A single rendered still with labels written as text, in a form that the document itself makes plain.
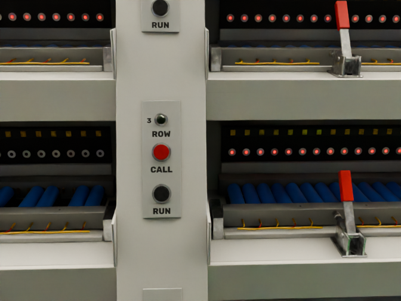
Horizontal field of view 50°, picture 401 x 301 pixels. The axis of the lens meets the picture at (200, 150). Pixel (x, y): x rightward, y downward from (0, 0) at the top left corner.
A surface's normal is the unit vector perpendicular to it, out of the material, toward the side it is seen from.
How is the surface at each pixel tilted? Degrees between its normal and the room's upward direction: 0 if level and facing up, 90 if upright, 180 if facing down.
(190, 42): 90
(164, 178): 90
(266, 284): 111
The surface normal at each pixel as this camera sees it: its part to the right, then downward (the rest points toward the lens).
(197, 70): 0.04, -0.04
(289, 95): 0.04, 0.33
